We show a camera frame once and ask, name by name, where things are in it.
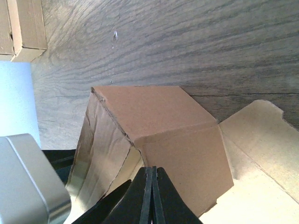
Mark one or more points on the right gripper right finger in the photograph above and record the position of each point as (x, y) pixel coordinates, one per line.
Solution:
(168, 206)

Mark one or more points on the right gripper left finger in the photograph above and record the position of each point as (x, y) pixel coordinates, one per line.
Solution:
(124, 204)

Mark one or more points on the cardboard box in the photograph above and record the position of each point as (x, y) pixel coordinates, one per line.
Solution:
(243, 170)
(22, 30)

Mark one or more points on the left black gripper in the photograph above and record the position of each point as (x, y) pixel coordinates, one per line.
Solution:
(61, 161)

